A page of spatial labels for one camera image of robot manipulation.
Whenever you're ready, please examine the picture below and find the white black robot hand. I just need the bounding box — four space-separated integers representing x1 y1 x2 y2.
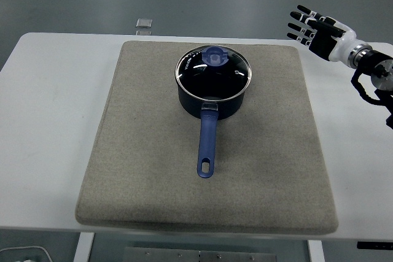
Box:
286 4 359 64

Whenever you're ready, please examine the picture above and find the glass pot lid blue knob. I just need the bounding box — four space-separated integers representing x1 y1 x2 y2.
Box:
174 45 254 103

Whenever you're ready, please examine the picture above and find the black bar under table edge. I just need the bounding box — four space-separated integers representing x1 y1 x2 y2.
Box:
357 241 393 250

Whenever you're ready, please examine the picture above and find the white table leg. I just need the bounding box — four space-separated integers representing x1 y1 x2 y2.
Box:
308 239 326 262
73 231 95 262

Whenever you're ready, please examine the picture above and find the beige fabric mat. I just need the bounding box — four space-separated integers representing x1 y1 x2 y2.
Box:
75 40 340 234

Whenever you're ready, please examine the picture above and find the grey metal plate with screws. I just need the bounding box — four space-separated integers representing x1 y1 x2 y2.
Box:
123 246 278 262

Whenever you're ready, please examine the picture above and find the dark pot with blue handle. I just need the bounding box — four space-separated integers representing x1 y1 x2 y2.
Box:
176 78 248 180

